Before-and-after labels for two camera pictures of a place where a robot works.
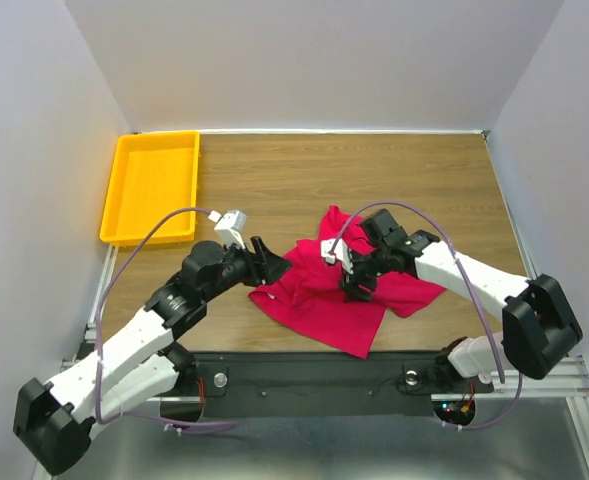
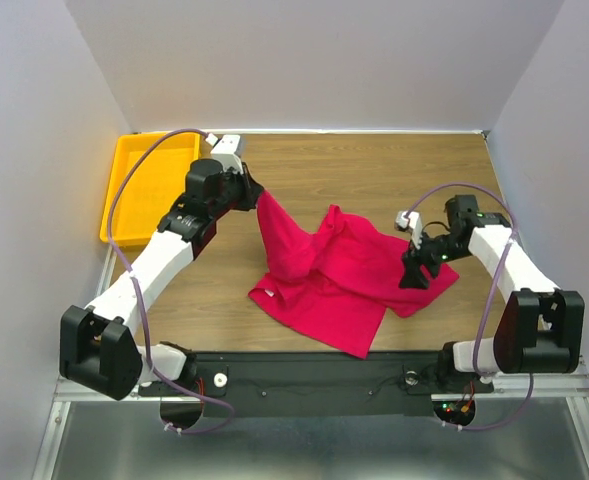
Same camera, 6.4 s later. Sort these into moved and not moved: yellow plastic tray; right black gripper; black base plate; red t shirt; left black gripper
Moved: right black gripper; left black gripper; red t shirt
Not moved: yellow plastic tray; black base plate
